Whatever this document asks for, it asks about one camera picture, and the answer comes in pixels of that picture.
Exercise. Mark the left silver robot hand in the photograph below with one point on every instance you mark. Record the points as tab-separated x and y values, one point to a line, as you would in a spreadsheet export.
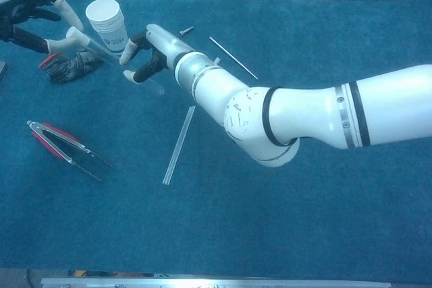
27	1

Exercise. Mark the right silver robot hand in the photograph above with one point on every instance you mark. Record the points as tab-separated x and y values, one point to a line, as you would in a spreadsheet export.
165	43

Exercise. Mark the clear glass test tube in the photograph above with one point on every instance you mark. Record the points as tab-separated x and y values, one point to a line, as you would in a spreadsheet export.
160	89

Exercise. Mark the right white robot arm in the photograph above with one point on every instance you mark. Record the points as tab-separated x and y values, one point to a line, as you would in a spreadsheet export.
303	112

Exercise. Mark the small metal bolt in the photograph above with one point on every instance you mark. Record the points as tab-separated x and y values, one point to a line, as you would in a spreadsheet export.
186	31

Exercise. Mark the white plastic cup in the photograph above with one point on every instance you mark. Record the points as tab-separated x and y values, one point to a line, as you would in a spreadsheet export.
104	18

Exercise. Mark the dark flat object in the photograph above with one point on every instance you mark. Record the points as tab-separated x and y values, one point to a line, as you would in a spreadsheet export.
2	70

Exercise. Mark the black glove with orange cuff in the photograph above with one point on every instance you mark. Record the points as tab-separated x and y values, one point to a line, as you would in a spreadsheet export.
67	67

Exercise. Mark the thin metal rod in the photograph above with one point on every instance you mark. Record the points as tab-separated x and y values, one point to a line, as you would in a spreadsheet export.
243	67

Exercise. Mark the clear plastic strip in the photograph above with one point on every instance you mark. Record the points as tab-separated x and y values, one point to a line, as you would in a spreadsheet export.
179	145

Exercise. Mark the teal carpet table cover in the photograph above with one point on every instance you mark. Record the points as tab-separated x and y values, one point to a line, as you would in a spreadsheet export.
270	217

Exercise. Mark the aluminium frame rail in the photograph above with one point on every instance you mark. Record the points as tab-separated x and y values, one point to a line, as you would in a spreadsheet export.
216	283

